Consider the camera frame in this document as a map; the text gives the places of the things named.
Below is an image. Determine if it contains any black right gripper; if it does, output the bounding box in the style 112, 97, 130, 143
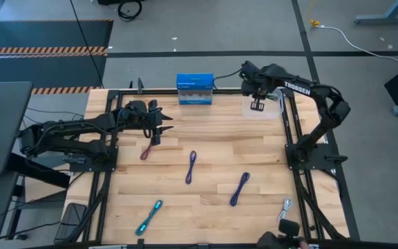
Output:
238, 60, 276, 112

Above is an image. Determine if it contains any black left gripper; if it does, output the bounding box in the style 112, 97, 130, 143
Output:
129, 99, 175, 138

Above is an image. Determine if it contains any maroon USB-C cable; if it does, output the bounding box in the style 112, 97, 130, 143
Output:
140, 142, 154, 161

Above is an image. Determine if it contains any purple USB-C cable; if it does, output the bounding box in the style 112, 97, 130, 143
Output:
184, 150, 198, 185

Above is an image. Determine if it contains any dark blue USB-C cable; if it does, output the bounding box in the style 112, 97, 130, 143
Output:
229, 171, 251, 208

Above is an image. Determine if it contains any teal USB-C cable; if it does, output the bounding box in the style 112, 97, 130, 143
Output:
135, 199, 164, 237

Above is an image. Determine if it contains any clear plastic bin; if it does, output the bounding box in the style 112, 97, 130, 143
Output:
241, 88, 287, 120

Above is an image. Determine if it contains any blue DualShock controller box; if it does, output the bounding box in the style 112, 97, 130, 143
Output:
176, 73, 215, 106

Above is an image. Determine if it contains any black box device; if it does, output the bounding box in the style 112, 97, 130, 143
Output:
256, 219, 309, 249

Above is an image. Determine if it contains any black flat pad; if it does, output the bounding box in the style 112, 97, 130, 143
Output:
53, 202, 88, 245

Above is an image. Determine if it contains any black hazard-striped floor mat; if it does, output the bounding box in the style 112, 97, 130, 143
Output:
0, 19, 115, 96

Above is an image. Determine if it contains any grey metal table leg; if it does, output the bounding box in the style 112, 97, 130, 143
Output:
354, 0, 398, 26

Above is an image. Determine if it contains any grey desk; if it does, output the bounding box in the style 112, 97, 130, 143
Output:
0, 81, 34, 177

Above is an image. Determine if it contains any black aluminium table frame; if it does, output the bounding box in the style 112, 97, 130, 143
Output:
81, 87, 361, 249

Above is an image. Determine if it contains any white floor cable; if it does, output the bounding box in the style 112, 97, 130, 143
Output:
318, 24, 398, 72

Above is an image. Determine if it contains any white USB-C cable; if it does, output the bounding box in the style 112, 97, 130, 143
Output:
276, 197, 294, 223

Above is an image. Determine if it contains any coiled black floor cable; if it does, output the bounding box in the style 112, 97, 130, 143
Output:
117, 0, 144, 23

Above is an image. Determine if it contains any long black floor cable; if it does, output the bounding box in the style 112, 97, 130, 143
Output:
68, 0, 105, 89

